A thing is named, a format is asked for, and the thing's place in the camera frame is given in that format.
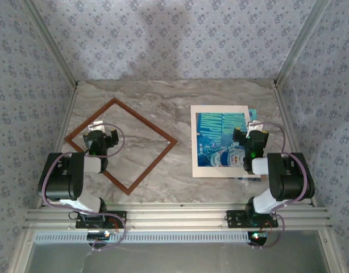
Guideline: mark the aluminium mounting rail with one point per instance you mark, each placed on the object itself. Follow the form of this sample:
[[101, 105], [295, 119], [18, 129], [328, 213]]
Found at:
[[177, 219]]

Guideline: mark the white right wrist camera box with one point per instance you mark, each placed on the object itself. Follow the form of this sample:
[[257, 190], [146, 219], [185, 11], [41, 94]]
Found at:
[[254, 126]]

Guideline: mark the aluminium side rail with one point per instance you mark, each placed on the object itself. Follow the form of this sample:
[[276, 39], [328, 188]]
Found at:
[[68, 113], [284, 108]]

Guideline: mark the grey metal panel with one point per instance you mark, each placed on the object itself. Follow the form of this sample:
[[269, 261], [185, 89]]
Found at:
[[177, 258]]

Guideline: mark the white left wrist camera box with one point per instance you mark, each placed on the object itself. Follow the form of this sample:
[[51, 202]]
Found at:
[[96, 126]]

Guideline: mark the white mat board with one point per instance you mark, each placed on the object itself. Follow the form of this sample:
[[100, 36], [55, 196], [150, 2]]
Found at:
[[220, 108]]

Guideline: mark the aluminium corner post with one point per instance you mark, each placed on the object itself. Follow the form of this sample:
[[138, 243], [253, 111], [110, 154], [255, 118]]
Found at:
[[53, 42], [299, 42]]

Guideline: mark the aluminium frame leg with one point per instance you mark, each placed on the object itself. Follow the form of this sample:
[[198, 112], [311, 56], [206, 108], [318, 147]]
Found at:
[[24, 250], [329, 250]]

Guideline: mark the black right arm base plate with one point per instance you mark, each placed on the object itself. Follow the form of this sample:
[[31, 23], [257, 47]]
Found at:
[[234, 219]]

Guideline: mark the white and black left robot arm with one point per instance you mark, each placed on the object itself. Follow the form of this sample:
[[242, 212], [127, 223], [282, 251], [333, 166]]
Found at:
[[60, 176]]

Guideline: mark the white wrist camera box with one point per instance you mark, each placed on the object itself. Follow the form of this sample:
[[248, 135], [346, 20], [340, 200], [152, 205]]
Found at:
[[96, 126], [254, 126]]

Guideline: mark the blue poster photo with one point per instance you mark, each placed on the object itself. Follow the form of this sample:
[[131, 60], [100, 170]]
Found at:
[[211, 133]]

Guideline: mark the brown wooden picture frame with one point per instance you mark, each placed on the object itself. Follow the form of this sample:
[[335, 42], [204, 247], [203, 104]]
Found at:
[[146, 120]]

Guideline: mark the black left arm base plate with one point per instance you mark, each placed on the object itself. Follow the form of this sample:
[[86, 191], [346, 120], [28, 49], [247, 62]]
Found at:
[[122, 216]]

